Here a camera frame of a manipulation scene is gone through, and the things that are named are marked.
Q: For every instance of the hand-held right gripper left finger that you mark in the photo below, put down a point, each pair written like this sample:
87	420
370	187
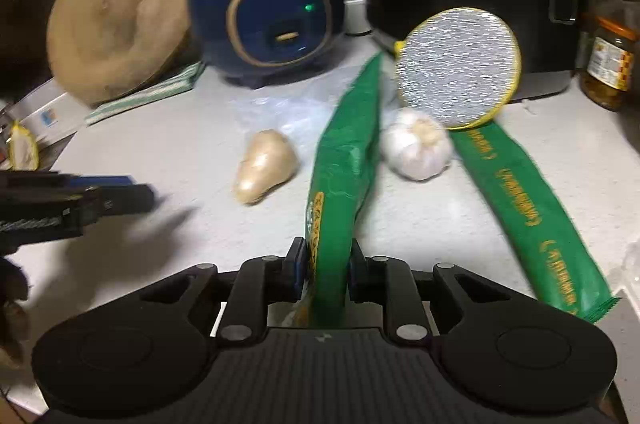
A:
299	265

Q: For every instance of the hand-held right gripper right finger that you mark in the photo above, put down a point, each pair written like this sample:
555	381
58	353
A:
356	265

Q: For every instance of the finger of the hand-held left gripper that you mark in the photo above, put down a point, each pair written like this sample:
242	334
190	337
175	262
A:
107	180
125	202

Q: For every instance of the green snack packet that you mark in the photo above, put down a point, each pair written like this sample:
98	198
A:
525	214
340	163

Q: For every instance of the round yellow-rimmed scouring pad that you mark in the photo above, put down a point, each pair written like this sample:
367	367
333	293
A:
455	63

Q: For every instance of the person's left hand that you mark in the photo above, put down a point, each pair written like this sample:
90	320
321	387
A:
11	284

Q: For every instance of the white box blue logo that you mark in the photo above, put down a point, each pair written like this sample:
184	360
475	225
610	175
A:
50	118

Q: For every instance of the green striped cloth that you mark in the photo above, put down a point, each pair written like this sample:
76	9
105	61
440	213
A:
145	96

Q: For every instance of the ginger root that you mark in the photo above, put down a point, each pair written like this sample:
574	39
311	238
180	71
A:
262	168

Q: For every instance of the garlic bulb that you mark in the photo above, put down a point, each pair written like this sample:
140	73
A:
415	143

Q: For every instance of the translucent plastic bag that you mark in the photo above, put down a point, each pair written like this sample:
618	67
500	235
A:
300	113

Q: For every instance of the round wooden cutting board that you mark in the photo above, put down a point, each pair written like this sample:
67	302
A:
115	18

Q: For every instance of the blue rice cooker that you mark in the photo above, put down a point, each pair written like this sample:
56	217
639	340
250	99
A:
215	3

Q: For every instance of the glass jar of pickles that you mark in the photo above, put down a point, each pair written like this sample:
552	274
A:
607	63

